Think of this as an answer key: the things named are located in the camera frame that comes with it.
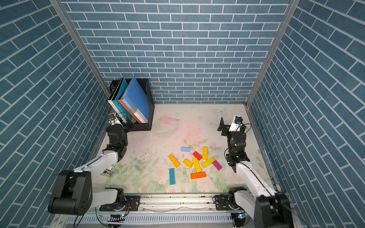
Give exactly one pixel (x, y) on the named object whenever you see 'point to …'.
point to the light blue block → (185, 149)
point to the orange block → (198, 175)
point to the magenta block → (216, 165)
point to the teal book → (117, 104)
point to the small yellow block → (187, 162)
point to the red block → (197, 156)
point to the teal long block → (172, 176)
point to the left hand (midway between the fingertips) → (125, 119)
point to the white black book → (113, 106)
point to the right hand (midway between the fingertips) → (232, 120)
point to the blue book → (137, 100)
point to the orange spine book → (129, 111)
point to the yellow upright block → (205, 151)
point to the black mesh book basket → (143, 126)
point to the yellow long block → (197, 165)
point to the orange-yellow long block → (172, 158)
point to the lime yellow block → (207, 162)
